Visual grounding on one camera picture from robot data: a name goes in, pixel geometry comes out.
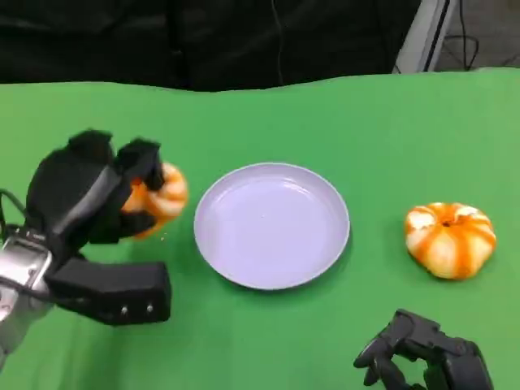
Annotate white and grey frame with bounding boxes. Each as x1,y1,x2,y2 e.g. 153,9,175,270
392,0,453,74

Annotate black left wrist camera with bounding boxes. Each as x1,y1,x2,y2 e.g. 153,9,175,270
43,259,172,327

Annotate black floor cable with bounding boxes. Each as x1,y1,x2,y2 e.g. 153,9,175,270
444,0,481,71

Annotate lilac plate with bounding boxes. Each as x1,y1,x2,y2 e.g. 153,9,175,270
193,162,351,292

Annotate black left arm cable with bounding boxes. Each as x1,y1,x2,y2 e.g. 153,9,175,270
0,188,30,228

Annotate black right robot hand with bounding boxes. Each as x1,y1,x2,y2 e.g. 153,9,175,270
352,308,495,390

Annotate green table cloth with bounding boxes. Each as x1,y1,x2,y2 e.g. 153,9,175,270
0,67,520,390

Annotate orange and white bread roll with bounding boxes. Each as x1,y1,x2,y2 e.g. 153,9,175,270
120,162,190,241
404,201,497,280

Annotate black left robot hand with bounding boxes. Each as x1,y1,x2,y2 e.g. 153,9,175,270
24,129,167,266

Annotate black backdrop curtain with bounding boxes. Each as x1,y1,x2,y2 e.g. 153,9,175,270
0,0,422,93

